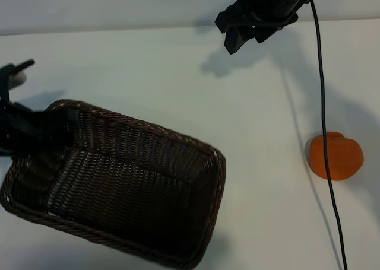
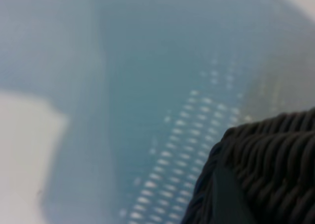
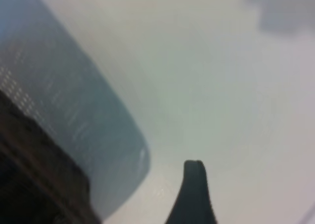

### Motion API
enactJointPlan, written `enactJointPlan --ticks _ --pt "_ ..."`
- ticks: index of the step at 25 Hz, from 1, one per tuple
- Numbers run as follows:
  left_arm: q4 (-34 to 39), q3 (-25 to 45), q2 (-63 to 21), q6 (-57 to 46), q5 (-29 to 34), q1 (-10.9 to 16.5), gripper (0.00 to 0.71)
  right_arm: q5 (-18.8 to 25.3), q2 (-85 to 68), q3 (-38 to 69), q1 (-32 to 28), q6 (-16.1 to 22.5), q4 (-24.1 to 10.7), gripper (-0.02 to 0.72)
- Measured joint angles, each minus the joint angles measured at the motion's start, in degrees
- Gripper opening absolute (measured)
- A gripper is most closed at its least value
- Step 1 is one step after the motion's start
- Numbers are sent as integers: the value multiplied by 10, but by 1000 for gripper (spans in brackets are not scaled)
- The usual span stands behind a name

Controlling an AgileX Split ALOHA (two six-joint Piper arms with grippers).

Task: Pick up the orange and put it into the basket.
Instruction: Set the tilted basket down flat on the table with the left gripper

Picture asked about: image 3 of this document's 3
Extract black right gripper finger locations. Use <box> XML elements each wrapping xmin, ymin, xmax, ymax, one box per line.
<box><xmin>163</xmin><ymin>159</ymin><xmax>218</xmax><ymax>224</ymax></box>

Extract dark brown woven wicker basket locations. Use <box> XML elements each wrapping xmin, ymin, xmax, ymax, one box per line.
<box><xmin>0</xmin><ymin>90</ymin><xmax>102</xmax><ymax>224</ymax></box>

